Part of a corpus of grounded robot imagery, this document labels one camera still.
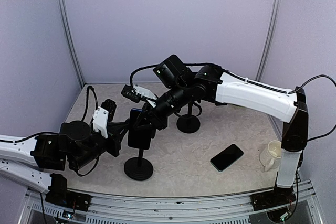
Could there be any teal phone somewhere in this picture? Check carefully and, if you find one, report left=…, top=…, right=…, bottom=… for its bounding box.
left=210, top=144, right=244, bottom=172

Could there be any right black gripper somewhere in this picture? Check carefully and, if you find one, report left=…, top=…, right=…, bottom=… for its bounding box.
left=135, top=81, right=192, bottom=129

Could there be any right aluminium frame post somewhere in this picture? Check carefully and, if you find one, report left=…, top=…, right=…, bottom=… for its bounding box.
left=255, top=0, right=281, bottom=81

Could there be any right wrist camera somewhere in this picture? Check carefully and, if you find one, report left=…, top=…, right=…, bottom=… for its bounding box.
left=121, top=85, right=158, bottom=107

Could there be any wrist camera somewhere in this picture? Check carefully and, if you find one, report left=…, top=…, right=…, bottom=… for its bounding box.
left=121, top=85, right=158, bottom=107
left=91, top=99, right=117, bottom=139

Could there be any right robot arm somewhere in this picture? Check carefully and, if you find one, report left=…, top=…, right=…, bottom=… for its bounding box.
left=130, top=55, right=309, bottom=205

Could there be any aluminium frame post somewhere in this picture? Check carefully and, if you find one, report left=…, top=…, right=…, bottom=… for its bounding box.
left=57, top=0, right=86, bottom=88
left=255, top=0, right=281, bottom=81

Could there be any blue phone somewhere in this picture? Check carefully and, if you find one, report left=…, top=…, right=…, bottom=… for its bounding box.
left=128, top=108, right=152, bottom=150

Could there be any left aluminium frame post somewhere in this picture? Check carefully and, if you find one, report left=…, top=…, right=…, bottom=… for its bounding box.
left=57, top=0, right=86, bottom=88

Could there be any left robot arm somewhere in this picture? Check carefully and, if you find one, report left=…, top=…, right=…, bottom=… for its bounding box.
left=1, top=121, right=129, bottom=206

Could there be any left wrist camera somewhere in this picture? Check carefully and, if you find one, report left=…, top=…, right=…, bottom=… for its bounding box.
left=91, top=99, right=117, bottom=139

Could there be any cream ceramic mug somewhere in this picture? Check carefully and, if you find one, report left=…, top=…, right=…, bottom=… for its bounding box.
left=259, top=141, right=282, bottom=172

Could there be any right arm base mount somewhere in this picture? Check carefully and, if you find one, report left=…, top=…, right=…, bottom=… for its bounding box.
left=250, top=186, right=297, bottom=211

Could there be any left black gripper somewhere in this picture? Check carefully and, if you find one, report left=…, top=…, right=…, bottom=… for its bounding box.
left=71, top=122, right=129, bottom=170

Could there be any black round-base stand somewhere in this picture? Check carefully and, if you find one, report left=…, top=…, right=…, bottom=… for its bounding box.
left=124, top=149, right=154, bottom=181
left=176, top=102, right=203, bottom=134

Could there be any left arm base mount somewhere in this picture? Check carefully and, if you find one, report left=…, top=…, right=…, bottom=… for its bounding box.
left=45, top=173, right=92, bottom=212

